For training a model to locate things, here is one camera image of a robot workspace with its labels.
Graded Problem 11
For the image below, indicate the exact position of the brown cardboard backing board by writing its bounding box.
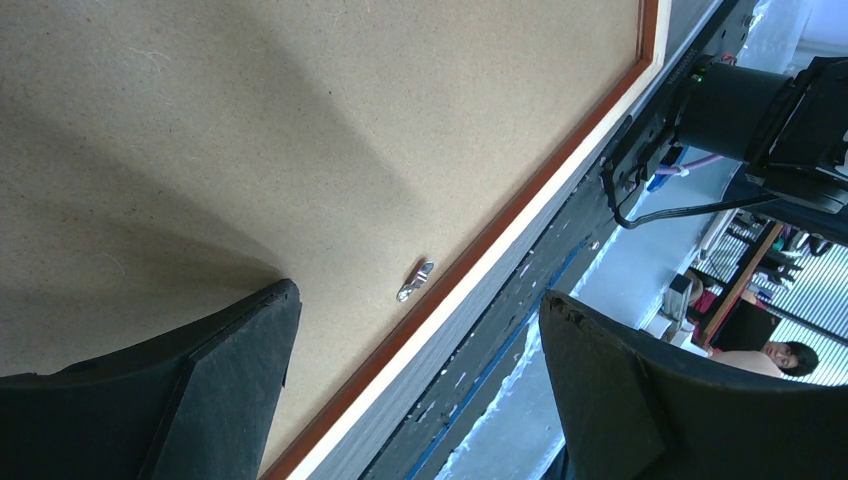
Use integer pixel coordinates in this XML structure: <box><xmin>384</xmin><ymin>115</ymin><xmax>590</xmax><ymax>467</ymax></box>
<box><xmin>1</xmin><ymin>1</ymin><xmax>642</xmax><ymax>466</ymax></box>

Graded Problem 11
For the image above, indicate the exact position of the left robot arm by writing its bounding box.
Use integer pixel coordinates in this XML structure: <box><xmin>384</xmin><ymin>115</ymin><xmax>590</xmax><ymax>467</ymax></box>
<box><xmin>1</xmin><ymin>57</ymin><xmax>847</xmax><ymax>479</ymax></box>

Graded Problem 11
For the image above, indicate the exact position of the orange wooden picture frame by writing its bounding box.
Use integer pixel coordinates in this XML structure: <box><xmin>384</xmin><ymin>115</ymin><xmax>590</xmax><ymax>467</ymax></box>
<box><xmin>265</xmin><ymin>1</ymin><xmax>672</xmax><ymax>479</ymax></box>

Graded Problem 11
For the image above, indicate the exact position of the person with black hair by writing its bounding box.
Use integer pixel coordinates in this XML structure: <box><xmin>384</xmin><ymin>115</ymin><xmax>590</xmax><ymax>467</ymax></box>
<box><xmin>707</xmin><ymin>341</ymin><xmax>820</xmax><ymax>378</ymax></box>

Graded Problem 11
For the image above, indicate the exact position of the silver frame turn clip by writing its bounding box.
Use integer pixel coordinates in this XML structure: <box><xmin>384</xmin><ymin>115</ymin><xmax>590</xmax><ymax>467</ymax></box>
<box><xmin>396</xmin><ymin>260</ymin><xmax>434</xmax><ymax>303</ymax></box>

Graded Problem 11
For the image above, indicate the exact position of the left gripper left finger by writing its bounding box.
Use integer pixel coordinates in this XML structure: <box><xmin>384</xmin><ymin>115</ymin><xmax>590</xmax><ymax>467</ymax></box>
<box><xmin>1</xmin><ymin>279</ymin><xmax>302</xmax><ymax>479</ymax></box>

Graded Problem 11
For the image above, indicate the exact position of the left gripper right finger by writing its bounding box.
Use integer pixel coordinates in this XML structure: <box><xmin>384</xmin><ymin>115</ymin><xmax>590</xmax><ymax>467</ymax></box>
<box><xmin>539</xmin><ymin>291</ymin><xmax>847</xmax><ymax>479</ymax></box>

